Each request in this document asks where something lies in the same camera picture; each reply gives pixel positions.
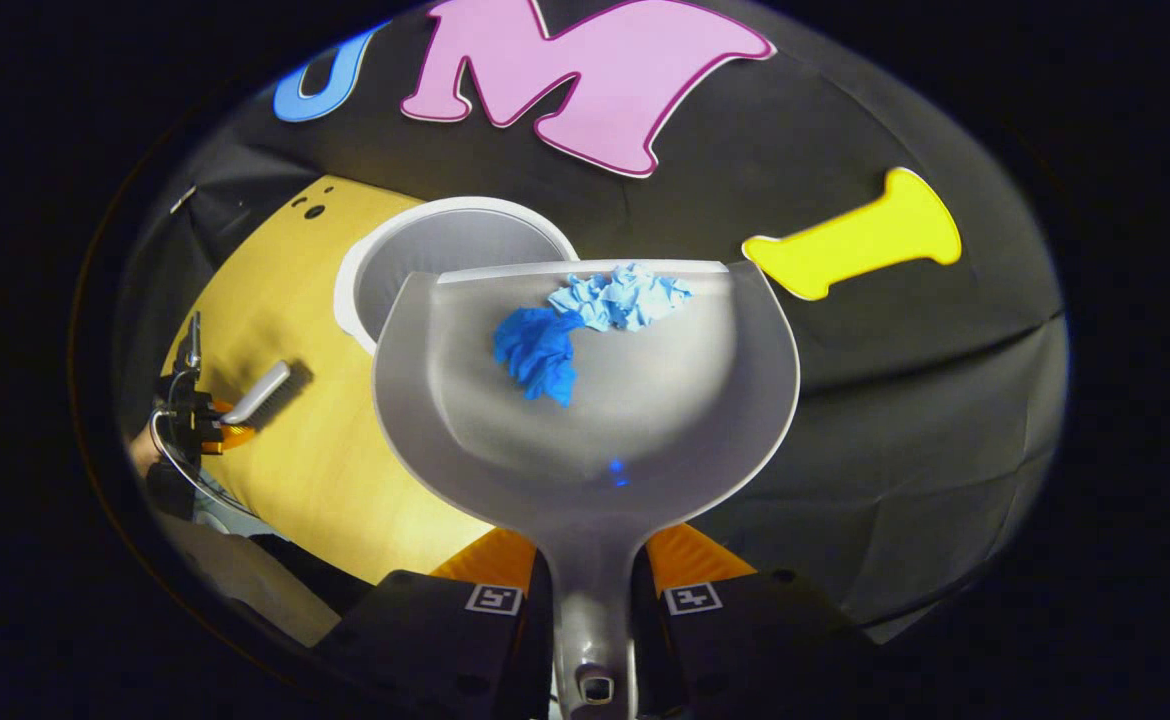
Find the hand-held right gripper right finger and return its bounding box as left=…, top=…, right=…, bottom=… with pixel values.
left=630, top=522, right=906, bottom=720

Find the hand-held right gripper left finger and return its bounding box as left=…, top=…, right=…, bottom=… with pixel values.
left=310, top=525, right=556, bottom=720

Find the grey small broom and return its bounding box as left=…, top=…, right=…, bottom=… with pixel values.
left=220, top=360, right=292, bottom=426

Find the grey plastic dustpan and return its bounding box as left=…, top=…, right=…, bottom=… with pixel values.
left=372, top=258, right=802, bottom=720

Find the white ribbed garbage bin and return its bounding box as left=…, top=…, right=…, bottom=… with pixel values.
left=333, top=196, right=581, bottom=356

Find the dark blue paper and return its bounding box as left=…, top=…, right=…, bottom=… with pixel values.
left=493, top=305, right=583, bottom=408

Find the light blue paper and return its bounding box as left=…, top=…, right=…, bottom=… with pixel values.
left=600, top=263, right=694, bottom=333
left=548, top=275, right=621, bottom=332

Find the person's beige trouser leg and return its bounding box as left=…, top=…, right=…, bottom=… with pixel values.
left=160, top=510, right=346, bottom=646

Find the thin white cable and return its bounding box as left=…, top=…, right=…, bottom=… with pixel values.
left=150, top=408, right=246, bottom=516

